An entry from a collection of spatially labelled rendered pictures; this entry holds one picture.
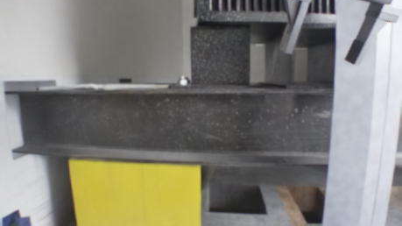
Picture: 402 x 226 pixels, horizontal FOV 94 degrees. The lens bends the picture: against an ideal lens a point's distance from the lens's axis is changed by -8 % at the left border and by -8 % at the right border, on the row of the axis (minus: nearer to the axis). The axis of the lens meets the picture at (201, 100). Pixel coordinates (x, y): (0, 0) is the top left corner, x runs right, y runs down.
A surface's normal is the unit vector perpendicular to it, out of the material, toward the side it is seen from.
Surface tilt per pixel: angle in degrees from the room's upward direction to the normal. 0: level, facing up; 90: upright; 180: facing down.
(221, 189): 90
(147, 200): 90
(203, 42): 90
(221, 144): 90
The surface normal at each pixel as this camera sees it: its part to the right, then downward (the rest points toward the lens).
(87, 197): -0.12, 0.11
